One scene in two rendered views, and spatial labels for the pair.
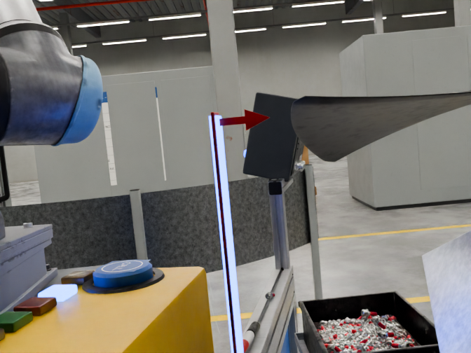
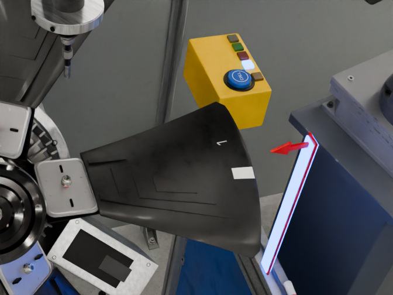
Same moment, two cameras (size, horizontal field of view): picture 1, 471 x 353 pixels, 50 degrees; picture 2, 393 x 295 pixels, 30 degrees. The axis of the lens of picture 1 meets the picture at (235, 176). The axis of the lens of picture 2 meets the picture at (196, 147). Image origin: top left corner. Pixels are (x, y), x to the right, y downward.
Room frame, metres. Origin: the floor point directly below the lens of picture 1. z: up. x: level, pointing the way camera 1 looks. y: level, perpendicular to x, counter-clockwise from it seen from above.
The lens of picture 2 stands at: (1.03, -0.58, 1.91)
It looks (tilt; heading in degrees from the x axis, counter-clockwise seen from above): 47 degrees down; 139
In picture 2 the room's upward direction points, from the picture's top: 11 degrees clockwise
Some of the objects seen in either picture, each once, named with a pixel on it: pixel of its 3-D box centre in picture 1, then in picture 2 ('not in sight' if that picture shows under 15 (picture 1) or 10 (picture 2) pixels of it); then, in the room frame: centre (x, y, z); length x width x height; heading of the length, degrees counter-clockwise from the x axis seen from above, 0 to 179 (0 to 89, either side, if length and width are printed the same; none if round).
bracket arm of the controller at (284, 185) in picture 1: (281, 182); not in sight; (1.20, -0.11, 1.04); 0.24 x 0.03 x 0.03; 167
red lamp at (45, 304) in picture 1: (35, 306); (242, 55); (0.29, 0.12, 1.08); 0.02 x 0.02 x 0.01; 77
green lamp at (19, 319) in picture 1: (9, 321); (237, 47); (0.27, 0.13, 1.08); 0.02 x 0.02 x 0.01; 77
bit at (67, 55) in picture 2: not in sight; (67, 58); (0.51, -0.32, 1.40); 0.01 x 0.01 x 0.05
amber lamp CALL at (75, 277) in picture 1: (78, 277); (257, 76); (0.35, 0.12, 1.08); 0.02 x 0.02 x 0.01; 77
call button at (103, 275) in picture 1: (123, 276); (239, 79); (0.34, 0.08, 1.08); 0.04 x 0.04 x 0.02
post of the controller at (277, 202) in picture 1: (279, 224); not in sight; (1.10, -0.09, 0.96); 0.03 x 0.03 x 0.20; 77
